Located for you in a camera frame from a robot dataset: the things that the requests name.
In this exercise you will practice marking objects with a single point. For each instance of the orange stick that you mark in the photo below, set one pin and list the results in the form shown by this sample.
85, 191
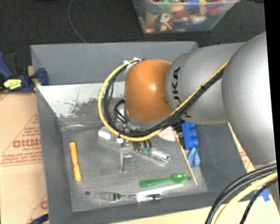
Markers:
75, 162

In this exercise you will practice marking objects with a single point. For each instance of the grey metal bin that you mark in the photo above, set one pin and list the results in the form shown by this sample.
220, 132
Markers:
90, 159

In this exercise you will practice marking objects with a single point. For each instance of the blue toy block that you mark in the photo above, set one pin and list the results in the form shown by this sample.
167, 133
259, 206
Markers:
189, 136

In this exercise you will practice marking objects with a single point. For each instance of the white plastic knife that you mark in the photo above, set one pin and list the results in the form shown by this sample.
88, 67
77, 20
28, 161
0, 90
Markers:
158, 191

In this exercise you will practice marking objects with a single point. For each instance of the green plastic spoon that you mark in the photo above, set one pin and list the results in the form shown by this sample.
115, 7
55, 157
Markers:
160, 181

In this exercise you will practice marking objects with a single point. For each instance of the pink flat piece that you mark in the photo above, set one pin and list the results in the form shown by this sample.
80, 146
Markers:
167, 133

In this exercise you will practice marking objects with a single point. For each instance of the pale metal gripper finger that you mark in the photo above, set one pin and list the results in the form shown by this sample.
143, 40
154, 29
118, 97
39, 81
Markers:
128, 156
122, 162

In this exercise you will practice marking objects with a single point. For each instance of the small blue clip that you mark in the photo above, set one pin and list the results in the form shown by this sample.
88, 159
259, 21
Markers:
194, 158

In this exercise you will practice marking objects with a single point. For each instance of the brown cardboard board red print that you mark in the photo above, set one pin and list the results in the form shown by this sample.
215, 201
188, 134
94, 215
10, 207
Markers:
16, 133

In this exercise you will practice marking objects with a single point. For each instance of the thin wooden stick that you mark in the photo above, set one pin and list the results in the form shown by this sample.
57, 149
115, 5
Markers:
187, 161

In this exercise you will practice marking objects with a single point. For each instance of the metal fork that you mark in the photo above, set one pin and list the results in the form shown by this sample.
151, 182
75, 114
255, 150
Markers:
115, 196

